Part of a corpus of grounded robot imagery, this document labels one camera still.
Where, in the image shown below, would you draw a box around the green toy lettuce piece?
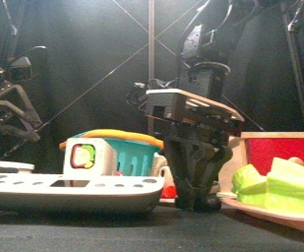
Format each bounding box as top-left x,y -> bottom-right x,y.
231,162 -> 270,207

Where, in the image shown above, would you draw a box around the teal basket orange rim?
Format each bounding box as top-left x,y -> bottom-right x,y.
58,128 -> 167,178

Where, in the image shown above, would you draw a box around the toy toaster box red side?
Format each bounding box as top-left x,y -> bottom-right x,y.
219,131 -> 304,195

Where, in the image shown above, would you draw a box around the white toy cube coloured window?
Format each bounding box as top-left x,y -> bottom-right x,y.
62,137 -> 119,177

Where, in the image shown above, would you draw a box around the pink cutting board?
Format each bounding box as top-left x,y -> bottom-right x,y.
218,191 -> 304,236

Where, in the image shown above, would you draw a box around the yellow-green toy vegetable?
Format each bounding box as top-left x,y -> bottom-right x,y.
264,156 -> 304,217

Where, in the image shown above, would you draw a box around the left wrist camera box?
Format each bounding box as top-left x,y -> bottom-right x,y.
9,56 -> 34,83

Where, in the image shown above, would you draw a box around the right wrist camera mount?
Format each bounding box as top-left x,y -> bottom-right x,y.
144,88 -> 247,124

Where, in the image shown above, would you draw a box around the metal frame post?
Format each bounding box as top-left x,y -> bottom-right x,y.
279,0 -> 304,132
147,0 -> 157,136

